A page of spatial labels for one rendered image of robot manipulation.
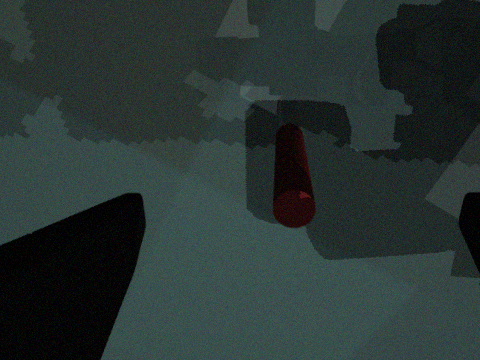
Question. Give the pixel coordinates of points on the dark red peg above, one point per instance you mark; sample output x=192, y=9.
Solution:
x=293, y=204

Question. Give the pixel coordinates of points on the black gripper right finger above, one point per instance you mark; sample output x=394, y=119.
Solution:
x=469, y=224

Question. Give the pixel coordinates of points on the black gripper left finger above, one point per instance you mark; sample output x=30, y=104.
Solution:
x=62, y=285

